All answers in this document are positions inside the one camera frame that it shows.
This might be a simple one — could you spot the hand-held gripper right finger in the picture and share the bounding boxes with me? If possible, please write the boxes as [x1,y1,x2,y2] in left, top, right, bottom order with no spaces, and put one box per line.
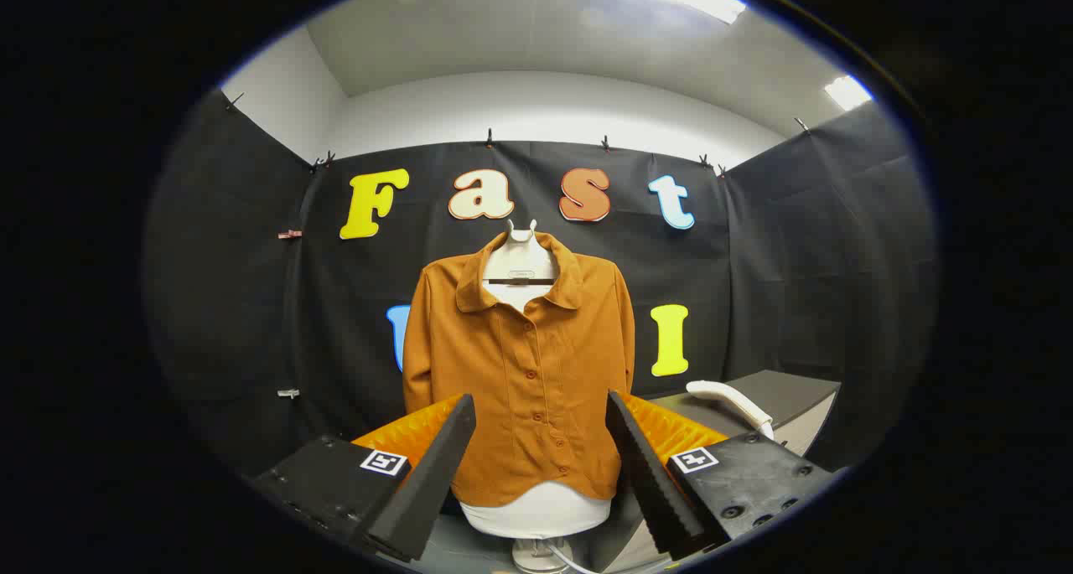
[605,390,839,562]

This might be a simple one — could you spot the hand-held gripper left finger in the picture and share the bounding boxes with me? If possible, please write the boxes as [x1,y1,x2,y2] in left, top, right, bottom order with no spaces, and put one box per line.
[251,392,477,563]

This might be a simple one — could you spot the orange button-up shirt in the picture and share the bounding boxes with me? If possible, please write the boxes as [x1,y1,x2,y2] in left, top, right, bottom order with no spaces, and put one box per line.
[402,230,636,508]

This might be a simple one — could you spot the grey table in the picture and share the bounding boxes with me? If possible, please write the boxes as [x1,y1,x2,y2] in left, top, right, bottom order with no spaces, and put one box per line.
[587,370,842,573]

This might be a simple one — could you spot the black backdrop cloth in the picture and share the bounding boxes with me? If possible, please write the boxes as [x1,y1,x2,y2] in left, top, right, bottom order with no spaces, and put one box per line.
[143,88,938,508]

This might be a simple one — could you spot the small ceiling light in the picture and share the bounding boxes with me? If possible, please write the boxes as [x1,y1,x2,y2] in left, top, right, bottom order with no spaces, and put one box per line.
[824,75,873,111]

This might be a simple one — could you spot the white steamer hose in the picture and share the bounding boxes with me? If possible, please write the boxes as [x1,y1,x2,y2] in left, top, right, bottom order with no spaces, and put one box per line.
[541,540,604,574]

